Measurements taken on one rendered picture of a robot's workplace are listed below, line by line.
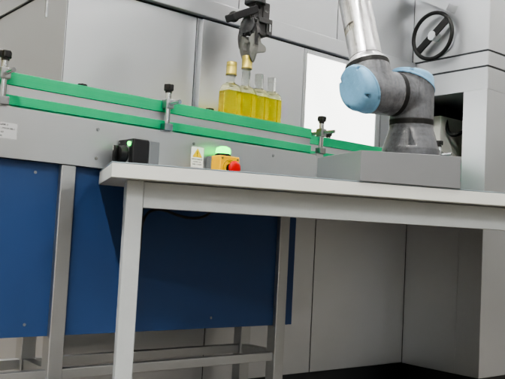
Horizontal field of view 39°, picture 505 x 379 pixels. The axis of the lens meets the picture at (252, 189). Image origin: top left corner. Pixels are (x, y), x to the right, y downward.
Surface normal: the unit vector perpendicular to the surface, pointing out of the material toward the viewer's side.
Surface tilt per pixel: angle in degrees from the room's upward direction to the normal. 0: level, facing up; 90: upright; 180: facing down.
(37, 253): 90
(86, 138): 90
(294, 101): 90
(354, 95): 99
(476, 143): 90
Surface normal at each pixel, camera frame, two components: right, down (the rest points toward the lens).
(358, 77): -0.84, 0.07
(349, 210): 0.29, -0.05
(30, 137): 0.64, -0.02
